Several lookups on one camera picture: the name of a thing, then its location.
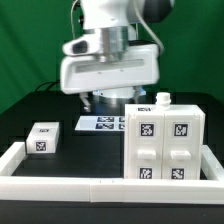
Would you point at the white fiducial marker sheet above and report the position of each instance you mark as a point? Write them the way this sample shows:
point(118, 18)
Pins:
point(100, 123)

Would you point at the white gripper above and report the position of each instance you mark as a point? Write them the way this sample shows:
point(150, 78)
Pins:
point(81, 71)

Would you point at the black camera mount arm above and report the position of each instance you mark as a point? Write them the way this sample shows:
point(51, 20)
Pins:
point(80, 16)

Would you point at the white cabinet body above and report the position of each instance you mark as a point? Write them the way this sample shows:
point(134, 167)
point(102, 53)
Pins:
point(164, 106)

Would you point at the white U-shaped fence frame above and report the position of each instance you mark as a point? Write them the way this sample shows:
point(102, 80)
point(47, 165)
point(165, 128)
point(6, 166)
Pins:
point(207, 191)

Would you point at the white cabinet door panel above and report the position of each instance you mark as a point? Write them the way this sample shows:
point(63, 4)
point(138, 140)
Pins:
point(145, 153)
point(183, 137)

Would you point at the small white tagged box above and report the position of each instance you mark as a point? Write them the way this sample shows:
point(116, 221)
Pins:
point(43, 138)

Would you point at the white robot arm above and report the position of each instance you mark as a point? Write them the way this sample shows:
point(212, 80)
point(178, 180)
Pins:
point(108, 60)

